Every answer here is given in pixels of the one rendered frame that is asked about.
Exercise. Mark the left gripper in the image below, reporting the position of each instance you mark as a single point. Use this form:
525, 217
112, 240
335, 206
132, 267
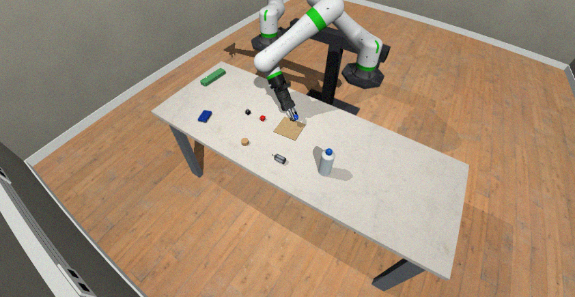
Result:
281, 90

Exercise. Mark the tan flat mat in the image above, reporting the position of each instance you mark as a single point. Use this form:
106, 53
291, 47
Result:
289, 128

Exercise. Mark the white plastic bottle with blue cap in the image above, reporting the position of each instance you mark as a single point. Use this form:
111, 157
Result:
326, 162

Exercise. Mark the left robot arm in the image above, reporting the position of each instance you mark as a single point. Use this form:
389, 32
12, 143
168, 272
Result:
321, 15

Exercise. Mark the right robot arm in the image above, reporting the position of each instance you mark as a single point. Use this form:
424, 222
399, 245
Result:
269, 17

